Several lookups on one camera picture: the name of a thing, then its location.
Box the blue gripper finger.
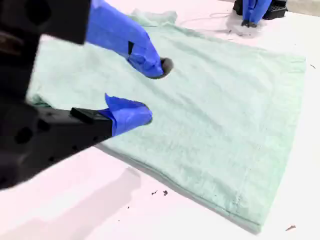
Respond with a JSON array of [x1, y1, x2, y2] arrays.
[[49, 0, 174, 80], [34, 92, 153, 170], [241, 0, 254, 28], [249, 0, 270, 28]]

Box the pale green T-shirt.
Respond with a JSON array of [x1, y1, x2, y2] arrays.
[[26, 8, 307, 232]]

